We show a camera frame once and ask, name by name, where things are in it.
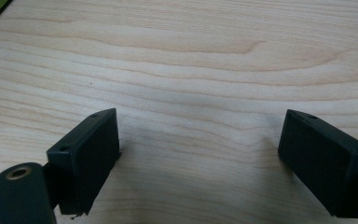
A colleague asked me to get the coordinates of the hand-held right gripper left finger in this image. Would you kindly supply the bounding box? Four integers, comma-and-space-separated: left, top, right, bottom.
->
46, 107, 121, 217

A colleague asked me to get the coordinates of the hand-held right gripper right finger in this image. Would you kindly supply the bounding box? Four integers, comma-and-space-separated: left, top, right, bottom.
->
277, 108, 358, 218

